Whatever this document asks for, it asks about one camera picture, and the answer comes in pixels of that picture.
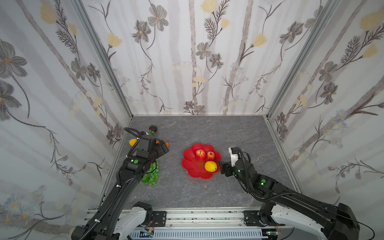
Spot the yellow lemon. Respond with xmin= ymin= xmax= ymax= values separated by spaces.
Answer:
xmin=204 ymin=161 xmax=218 ymax=173

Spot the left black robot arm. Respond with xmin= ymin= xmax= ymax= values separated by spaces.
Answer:
xmin=71 ymin=135 xmax=169 ymax=240

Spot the yellow pear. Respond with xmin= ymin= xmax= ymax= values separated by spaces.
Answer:
xmin=129 ymin=139 xmax=138 ymax=147

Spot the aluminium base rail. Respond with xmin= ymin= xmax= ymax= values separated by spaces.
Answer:
xmin=80 ymin=206 xmax=334 ymax=240

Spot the dark mangosteen with green leaves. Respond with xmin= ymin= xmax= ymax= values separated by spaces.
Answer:
xmin=149 ymin=125 xmax=158 ymax=135

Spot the green grape bunch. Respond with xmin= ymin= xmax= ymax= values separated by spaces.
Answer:
xmin=141 ymin=159 xmax=159 ymax=187

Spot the white perforated cable duct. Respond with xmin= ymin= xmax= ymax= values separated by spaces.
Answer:
xmin=130 ymin=229 xmax=268 ymax=240

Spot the red flower-shaped fruit bowl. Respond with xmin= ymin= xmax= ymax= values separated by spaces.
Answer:
xmin=182 ymin=143 xmax=222 ymax=180

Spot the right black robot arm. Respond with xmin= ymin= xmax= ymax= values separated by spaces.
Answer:
xmin=219 ymin=160 xmax=362 ymax=240

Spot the black mounting plate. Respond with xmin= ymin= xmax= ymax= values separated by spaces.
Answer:
xmin=144 ymin=211 xmax=167 ymax=228
xmin=243 ymin=211 xmax=278 ymax=228

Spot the red apple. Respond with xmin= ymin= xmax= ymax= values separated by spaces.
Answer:
xmin=195 ymin=149 xmax=206 ymax=161

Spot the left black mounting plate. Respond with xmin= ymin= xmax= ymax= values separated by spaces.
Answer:
xmin=144 ymin=211 xmax=167 ymax=228

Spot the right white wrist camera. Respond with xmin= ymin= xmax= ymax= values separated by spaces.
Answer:
xmin=229 ymin=147 xmax=242 ymax=167

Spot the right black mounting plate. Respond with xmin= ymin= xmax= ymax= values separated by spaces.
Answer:
xmin=243 ymin=211 xmax=278 ymax=228

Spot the red yellow pomegranate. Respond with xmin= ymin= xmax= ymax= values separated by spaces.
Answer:
xmin=206 ymin=151 xmax=216 ymax=161

